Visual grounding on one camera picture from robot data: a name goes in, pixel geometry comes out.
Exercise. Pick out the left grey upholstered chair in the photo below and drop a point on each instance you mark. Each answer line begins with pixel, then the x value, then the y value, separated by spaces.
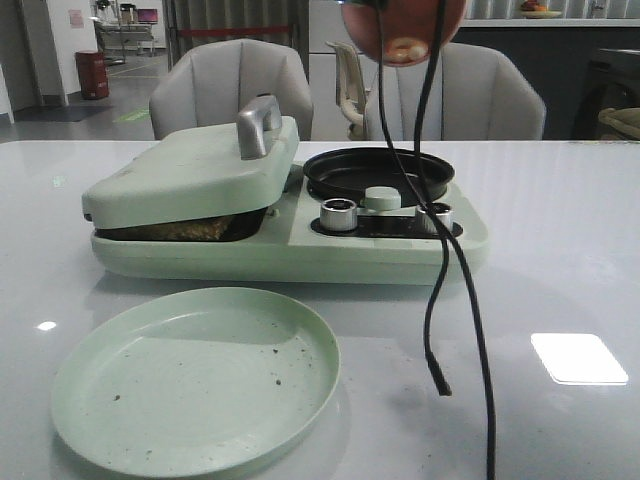
pixel 211 83

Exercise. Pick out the black round frying pan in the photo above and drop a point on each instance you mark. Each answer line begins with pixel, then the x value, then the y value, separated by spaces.
pixel 347 173

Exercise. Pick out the red bin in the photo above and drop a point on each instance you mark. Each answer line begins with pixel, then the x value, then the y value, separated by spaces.
pixel 92 74

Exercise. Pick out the fruit bowl on counter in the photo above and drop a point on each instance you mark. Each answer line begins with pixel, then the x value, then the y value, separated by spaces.
pixel 531 9

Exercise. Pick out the pink bowl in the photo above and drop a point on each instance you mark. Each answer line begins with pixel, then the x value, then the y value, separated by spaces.
pixel 372 25

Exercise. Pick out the grey upholstered chair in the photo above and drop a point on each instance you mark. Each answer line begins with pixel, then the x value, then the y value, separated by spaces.
pixel 211 83
pixel 477 94

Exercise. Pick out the beige office chair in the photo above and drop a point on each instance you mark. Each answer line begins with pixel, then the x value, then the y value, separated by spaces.
pixel 351 95

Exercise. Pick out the right silver control knob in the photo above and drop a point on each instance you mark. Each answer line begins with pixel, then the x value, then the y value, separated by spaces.
pixel 425 225

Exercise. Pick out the mint green breakfast maker base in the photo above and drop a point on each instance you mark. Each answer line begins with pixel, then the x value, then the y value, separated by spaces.
pixel 284 249

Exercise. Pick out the silver control knob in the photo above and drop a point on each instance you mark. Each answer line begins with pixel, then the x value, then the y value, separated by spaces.
pixel 338 215
pixel 425 225

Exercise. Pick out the mint green sandwich maker lid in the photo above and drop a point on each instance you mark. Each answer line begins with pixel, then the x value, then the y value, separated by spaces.
pixel 201 172

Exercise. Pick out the white bread slice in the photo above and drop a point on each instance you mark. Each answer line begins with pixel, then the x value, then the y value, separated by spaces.
pixel 206 229

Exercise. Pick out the right grey upholstered chair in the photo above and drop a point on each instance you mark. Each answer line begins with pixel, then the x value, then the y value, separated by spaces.
pixel 477 94

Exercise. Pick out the left silver control knob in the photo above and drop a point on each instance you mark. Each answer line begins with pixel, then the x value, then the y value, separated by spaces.
pixel 338 215

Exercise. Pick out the mint green round plate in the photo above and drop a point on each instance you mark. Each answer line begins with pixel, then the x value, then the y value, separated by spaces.
pixel 210 381

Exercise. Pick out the white cabinet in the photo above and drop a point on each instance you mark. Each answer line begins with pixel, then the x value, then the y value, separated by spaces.
pixel 325 25

